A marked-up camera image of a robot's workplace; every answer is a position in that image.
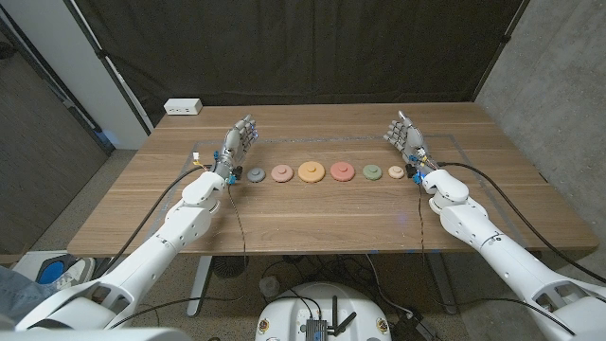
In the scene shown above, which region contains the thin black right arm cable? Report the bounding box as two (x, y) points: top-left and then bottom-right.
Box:
(417, 183), (427, 267)

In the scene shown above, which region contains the white power outlet box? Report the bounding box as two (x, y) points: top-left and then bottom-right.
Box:
(163, 98), (204, 117)

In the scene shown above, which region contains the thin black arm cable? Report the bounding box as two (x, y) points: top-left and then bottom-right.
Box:
(417, 183), (427, 267)
(227, 183), (249, 269)

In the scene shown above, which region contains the black backdrop stand pole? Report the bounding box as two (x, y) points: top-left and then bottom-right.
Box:
(471, 0), (531, 103)
(63, 0), (153, 137)

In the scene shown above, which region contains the blue and grey shoe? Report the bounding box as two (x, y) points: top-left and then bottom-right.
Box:
(35, 254), (97, 291)

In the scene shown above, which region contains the grey router with antennas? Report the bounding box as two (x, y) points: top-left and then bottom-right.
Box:
(305, 296), (358, 341)

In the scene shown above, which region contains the grey table leg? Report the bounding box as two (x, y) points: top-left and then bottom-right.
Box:
(425, 253), (459, 316)

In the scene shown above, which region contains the coral red toy ring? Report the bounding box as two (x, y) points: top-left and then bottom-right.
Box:
(330, 160), (356, 183)

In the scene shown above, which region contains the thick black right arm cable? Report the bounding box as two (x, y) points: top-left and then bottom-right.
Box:
(436, 161), (606, 285)

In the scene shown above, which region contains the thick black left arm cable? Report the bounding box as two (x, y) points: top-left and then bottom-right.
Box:
(92, 163), (213, 281)

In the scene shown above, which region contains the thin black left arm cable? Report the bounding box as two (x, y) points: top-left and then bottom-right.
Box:
(227, 183), (249, 269)

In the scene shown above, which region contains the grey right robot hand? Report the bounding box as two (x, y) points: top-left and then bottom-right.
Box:
(383, 110), (437, 179)

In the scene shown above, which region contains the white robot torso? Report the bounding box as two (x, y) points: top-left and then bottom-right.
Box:
(0, 327), (193, 341)

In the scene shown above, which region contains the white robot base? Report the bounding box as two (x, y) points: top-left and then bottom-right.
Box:
(254, 282), (393, 341)

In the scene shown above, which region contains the white table leg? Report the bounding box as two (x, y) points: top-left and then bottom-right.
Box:
(186, 255), (214, 318)

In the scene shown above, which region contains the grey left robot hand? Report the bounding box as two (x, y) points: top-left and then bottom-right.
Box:
(211, 113), (259, 184)

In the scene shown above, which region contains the person's blue jeans leg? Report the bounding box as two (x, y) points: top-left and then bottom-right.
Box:
(0, 264), (54, 324)

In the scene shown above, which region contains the large orange toy ring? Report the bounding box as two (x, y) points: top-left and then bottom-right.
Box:
(297, 160), (327, 184)

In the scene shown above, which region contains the black backdrop cloth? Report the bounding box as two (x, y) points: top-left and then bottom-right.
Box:
(73, 0), (527, 128)

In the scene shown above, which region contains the grey round floor object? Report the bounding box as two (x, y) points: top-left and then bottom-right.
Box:
(258, 276), (281, 298)

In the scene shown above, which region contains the black floor power strip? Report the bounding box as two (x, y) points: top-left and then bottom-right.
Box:
(387, 310), (437, 341)

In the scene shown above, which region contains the black round floor fan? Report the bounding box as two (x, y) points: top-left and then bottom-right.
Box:
(211, 255), (250, 279)

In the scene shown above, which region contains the light pink toy ring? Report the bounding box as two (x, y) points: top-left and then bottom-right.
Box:
(270, 163), (295, 184)

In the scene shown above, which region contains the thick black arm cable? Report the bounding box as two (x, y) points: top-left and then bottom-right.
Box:
(436, 161), (606, 285)
(92, 163), (213, 281)

